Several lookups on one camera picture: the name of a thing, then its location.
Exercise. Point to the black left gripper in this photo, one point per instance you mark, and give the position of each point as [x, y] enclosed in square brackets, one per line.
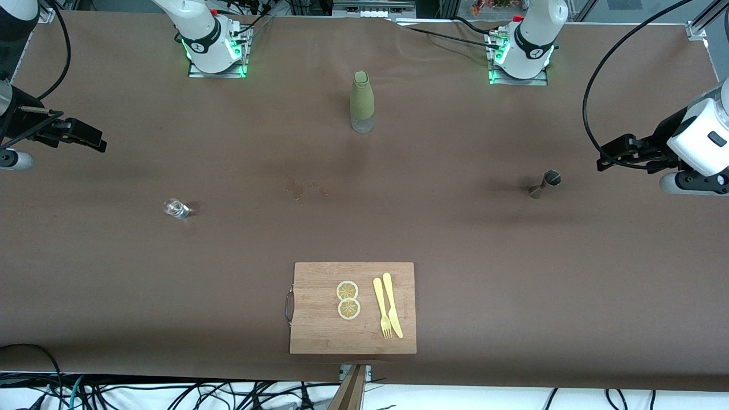
[662, 138]

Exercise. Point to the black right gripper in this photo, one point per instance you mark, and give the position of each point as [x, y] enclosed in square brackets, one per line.
[23, 121]

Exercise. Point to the metal hourglass jigger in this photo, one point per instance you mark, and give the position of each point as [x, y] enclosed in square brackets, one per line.
[544, 184]

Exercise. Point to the clear glass beaker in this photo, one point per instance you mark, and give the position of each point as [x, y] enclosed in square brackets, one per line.
[176, 208]

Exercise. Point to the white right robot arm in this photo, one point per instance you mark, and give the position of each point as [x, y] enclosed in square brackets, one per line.
[199, 34]

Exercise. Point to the brown table cover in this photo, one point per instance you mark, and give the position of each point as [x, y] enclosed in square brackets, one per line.
[228, 142]

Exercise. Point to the orange plant decoration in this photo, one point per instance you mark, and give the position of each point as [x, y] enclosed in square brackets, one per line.
[490, 5]

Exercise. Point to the green sleeved glass bottle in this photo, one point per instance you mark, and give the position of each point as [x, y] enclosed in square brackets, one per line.
[362, 99]

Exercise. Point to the yellow plastic knife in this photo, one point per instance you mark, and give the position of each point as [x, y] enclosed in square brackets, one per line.
[390, 299]

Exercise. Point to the yellow plastic fork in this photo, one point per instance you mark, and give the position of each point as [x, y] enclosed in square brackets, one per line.
[379, 299]

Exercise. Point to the grey metal box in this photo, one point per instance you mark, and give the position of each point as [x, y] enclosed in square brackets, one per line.
[373, 7]

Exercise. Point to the wooden cutting board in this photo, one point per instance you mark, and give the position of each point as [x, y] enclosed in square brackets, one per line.
[319, 324]

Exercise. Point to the lemon slice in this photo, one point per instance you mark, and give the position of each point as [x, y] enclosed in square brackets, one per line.
[347, 290]
[349, 309]

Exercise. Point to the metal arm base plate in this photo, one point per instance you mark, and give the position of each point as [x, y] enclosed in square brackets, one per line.
[242, 62]
[541, 81]

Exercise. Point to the aluminium frame profile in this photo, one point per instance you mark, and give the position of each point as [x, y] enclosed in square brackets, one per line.
[46, 11]
[703, 23]

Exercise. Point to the small metal bracket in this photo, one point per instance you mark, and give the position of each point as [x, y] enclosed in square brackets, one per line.
[368, 371]

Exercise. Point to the wooden post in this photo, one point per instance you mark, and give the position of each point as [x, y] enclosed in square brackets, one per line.
[348, 396]

